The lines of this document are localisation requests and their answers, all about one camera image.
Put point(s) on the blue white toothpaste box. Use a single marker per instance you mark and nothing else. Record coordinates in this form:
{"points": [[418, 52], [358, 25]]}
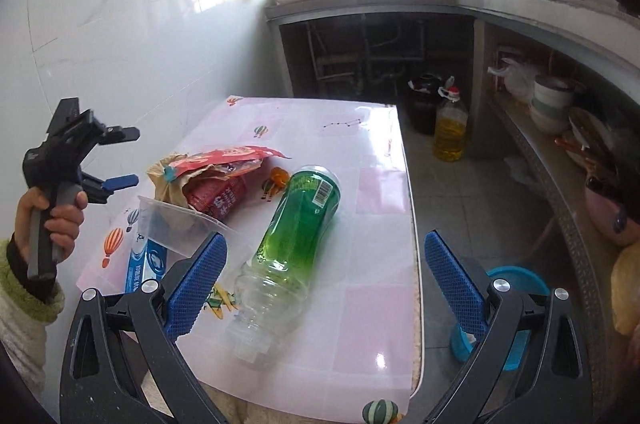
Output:
{"points": [[145, 264]]}

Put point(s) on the clear plastic container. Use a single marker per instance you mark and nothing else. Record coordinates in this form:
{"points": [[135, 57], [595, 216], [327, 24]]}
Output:
{"points": [[170, 229]]}

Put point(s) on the yellow bag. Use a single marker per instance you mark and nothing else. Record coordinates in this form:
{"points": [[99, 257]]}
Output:
{"points": [[627, 294]]}

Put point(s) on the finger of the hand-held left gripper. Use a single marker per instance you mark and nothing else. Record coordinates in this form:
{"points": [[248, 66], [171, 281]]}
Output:
{"points": [[125, 134], [122, 181]]}

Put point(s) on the person's left hand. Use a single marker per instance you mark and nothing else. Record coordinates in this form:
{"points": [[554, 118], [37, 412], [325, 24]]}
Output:
{"points": [[65, 224]]}

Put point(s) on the red drink can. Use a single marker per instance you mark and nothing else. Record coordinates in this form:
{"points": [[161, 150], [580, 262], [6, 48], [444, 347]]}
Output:
{"points": [[220, 199]]}

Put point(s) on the sink drain pipes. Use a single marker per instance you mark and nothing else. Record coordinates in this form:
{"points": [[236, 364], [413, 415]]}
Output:
{"points": [[365, 64]]}

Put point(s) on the printed plastic tablecloth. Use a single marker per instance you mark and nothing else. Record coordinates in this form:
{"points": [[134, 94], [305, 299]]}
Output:
{"points": [[350, 254]]}

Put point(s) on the pink basin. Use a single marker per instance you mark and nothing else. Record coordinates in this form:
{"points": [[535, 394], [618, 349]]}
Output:
{"points": [[607, 214]]}

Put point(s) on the blue plastic basket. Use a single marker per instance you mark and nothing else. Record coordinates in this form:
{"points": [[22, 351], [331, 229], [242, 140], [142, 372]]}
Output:
{"points": [[515, 279]]}

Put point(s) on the yellow cooking oil bottle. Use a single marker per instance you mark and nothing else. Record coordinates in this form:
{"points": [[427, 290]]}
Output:
{"points": [[450, 129]]}

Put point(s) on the red clear snack wrapper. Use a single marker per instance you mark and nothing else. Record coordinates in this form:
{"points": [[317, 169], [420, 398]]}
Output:
{"points": [[225, 154]]}

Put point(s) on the small orange toy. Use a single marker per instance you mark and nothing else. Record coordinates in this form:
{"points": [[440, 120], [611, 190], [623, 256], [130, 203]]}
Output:
{"points": [[278, 176]]}

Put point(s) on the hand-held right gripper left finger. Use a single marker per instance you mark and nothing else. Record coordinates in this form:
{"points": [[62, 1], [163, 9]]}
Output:
{"points": [[200, 284]]}

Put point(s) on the stack of plates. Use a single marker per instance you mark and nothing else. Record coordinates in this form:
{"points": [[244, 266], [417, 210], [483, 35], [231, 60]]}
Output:
{"points": [[585, 134]]}

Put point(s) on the dark ceramic jar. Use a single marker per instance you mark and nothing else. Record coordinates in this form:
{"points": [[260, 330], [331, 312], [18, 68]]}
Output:
{"points": [[422, 109]]}

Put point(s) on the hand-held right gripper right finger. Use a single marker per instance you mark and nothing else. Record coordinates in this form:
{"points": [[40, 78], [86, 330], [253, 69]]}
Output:
{"points": [[452, 279]]}

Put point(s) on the green plastic bottle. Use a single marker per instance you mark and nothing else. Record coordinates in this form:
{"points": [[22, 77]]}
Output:
{"points": [[295, 224]]}

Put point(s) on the person's left forearm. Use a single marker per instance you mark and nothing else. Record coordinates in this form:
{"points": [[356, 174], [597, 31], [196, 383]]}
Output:
{"points": [[25, 329]]}

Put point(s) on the stack of white bowls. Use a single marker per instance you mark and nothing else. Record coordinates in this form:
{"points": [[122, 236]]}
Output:
{"points": [[550, 104]]}

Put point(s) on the white plastic bag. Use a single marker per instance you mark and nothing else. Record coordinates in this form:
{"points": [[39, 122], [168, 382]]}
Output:
{"points": [[515, 79]]}

